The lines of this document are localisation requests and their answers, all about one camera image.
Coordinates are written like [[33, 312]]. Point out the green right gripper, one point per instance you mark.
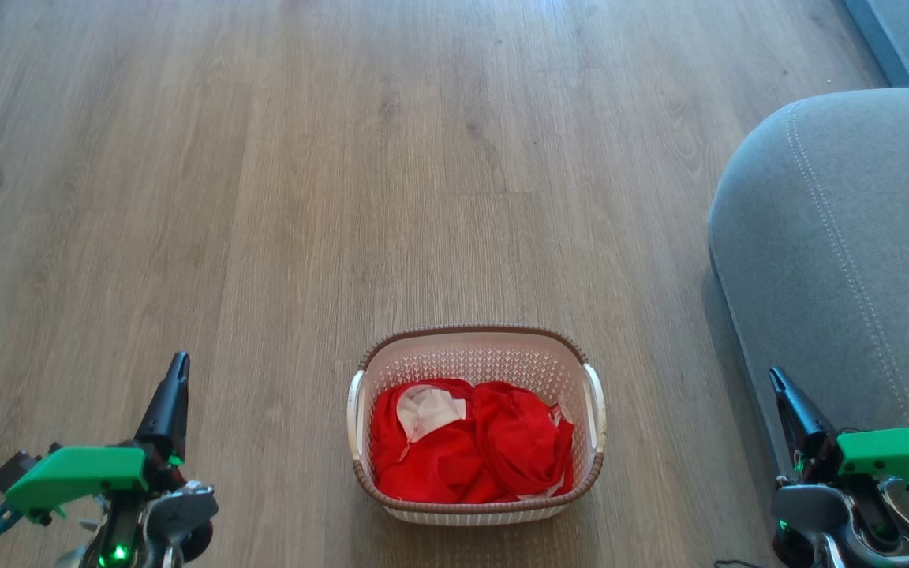
[[896, 457]]

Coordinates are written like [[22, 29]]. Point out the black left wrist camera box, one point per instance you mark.
[[13, 471]]

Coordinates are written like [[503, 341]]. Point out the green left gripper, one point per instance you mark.
[[76, 473]]

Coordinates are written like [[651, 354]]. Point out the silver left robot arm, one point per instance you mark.
[[178, 513]]

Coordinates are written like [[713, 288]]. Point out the grey fabric sofa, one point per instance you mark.
[[857, 237]]

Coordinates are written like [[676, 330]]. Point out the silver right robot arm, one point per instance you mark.
[[809, 505]]

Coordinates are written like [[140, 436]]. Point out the red garment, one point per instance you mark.
[[502, 442]]

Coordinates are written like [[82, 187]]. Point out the white perforated laundry basket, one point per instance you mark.
[[486, 355]]

